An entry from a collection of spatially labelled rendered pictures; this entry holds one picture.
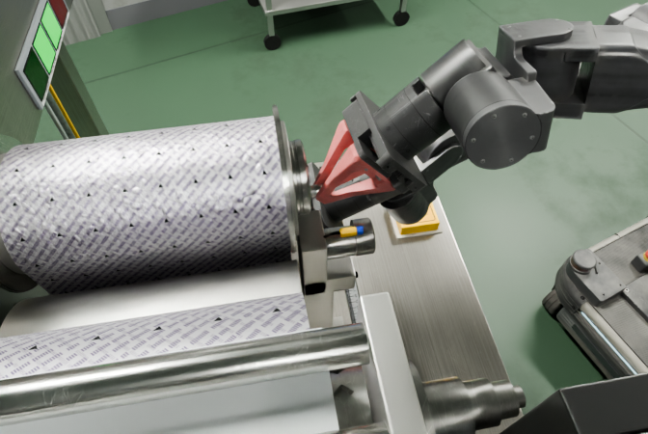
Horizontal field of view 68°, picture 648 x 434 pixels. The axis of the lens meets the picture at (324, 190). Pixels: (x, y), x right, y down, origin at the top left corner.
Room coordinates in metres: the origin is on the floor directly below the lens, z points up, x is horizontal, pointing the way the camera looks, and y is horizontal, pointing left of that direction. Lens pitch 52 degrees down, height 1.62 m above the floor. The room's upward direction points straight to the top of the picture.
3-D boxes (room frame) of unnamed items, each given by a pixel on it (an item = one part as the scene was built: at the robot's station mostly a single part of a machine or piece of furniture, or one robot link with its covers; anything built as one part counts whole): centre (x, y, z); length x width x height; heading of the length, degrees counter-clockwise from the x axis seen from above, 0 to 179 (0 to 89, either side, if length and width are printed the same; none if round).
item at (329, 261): (0.28, 0.00, 1.05); 0.06 x 0.05 x 0.31; 99
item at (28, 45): (0.64, 0.42, 1.18); 0.25 x 0.01 x 0.07; 9
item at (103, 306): (0.17, 0.14, 1.17); 0.26 x 0.12 x 0.12; 99
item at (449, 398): (0.07, -0.08, 1.33); 0.06 x 0.03 x 0.03; 99
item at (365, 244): (0.28, -0.04, 1.18); 0.04 x 0.02 x 0.04; 9
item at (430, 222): (0.50, -0.16, 0.91); 0.07 x 0.07 x 0.02; 9
